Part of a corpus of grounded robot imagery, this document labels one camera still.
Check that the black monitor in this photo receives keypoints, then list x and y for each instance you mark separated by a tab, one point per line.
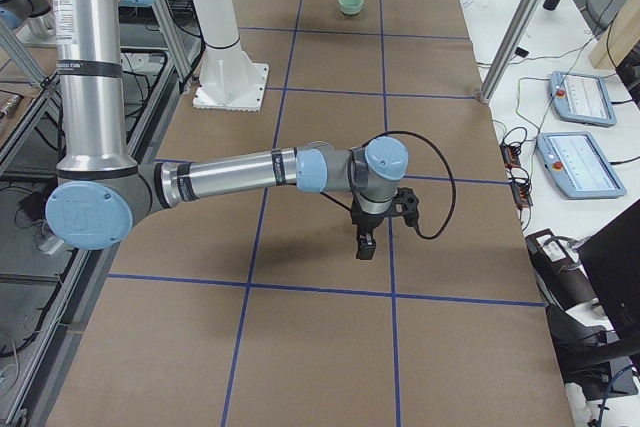
611	260

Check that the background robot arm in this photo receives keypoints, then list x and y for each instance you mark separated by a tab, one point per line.
37	14

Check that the far teach pendant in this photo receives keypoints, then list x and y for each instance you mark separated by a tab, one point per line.
581	98

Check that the white pedestal column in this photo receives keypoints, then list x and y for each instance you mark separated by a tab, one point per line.
228	79

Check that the near orange usb hub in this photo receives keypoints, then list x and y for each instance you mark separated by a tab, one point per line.
521	194

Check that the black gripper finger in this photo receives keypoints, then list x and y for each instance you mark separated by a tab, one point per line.
369	247
362	247

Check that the aluminium frame post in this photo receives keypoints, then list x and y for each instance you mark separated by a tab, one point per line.
506	50

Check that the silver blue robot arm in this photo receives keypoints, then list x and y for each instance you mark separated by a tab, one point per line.
103	192

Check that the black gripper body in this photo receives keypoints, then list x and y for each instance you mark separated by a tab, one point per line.
369	223

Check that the teach pendant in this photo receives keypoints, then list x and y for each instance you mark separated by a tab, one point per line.
581	98
577	166

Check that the green ceramic bowl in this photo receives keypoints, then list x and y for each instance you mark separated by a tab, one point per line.
350	7

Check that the white power strip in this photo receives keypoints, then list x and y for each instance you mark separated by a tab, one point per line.
47	241

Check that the near teach pendant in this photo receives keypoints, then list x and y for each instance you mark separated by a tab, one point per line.
577	166

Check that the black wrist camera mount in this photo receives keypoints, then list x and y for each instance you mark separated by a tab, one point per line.
405	204

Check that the wooden board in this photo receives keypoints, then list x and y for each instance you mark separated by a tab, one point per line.
619	39

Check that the orange usb hub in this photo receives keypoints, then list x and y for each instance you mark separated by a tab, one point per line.
511	154
521	194

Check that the far orange usb hub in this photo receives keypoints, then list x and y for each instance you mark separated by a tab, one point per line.
511	154

